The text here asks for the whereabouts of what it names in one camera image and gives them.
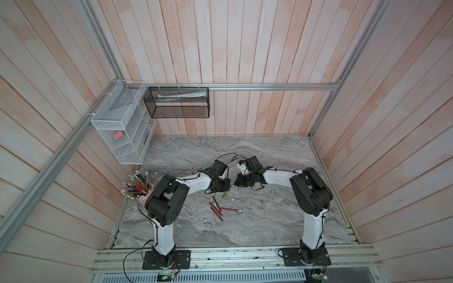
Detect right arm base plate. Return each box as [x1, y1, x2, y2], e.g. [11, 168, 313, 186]
[281, 247, 331, 266]

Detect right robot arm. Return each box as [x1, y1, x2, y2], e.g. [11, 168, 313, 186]
[235, 156, 333, 266]

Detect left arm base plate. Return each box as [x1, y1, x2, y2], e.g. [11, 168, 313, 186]
[142, 250, 191, 270]

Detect papers in black basket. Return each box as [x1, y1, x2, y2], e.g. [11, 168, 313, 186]
[157, 91, 208, 103]

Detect red carving knife steep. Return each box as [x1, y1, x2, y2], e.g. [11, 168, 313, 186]
[212, 196, 222, 213]

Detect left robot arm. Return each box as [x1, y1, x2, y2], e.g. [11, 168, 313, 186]
[144, 160, 231, 268]

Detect white wire mesh shelf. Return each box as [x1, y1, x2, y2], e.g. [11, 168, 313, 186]
[92, 80, 157, 165]

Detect black wire mesh basket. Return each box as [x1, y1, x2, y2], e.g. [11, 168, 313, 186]
[143, 86, 211, 119]

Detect pink pencil cup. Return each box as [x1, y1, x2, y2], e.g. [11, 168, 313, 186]
[138, 195, 148, 208]

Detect bundle of pencils in cup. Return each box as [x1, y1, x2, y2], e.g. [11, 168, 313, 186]
[121, 171, 152, 199]

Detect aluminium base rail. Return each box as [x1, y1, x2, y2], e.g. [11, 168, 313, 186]
[90, 244, 383, 274]

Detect pink eraser block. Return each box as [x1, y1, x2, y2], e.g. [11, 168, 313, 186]
[113, 130, 125, 140]

